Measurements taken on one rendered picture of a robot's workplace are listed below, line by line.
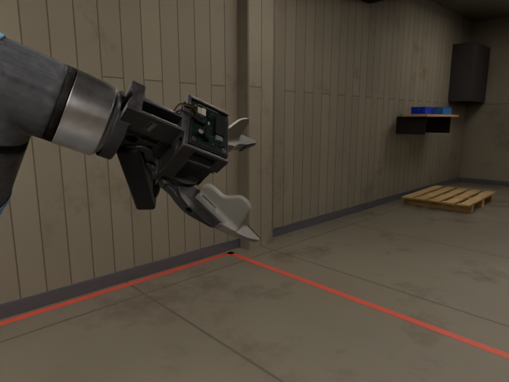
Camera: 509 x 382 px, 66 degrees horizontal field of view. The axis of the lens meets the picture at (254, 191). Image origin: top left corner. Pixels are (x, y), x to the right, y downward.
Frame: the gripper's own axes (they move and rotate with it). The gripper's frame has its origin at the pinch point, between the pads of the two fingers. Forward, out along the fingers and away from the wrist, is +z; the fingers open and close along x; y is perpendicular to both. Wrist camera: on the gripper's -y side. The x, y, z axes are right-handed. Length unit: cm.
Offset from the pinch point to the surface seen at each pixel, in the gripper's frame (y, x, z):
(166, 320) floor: -170, 31, 64
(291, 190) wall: -197, 178, 194
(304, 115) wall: -156, 237, 181
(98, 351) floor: -168, 11, 30
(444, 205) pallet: -156, 211, 409
